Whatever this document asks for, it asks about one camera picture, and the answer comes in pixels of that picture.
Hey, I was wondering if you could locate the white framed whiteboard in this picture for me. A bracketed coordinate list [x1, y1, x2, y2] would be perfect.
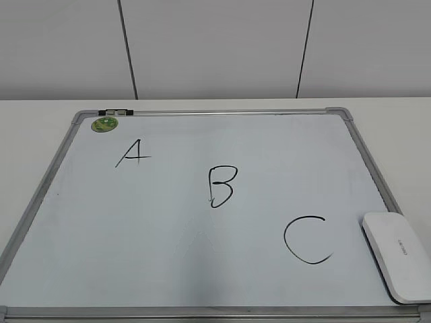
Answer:
[1, 107, 430, 322]

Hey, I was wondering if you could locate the black metal hanging clip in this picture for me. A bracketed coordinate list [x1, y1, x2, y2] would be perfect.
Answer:
[98, 109, 134, 116]

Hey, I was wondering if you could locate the white rectangular board eraser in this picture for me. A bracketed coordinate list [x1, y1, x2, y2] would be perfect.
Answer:
[362, 212, 430, 304]

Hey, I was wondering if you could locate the green round magnet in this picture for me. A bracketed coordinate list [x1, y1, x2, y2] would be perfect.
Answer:
[91, 116, 119, 133]

